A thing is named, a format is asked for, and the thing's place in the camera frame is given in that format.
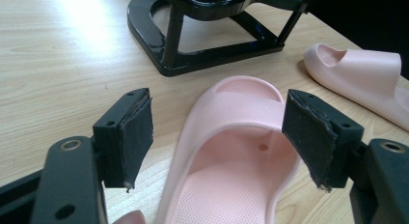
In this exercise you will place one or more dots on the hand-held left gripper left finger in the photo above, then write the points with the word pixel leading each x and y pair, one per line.
pixel 128 143

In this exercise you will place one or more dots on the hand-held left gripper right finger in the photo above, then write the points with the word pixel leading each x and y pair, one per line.
pixel 316 143

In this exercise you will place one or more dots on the pink rubber slipper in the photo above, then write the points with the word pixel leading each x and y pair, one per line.
pixel 363 76

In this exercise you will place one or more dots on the pink and red toy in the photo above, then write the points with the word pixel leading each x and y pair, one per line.
pixel 231 175

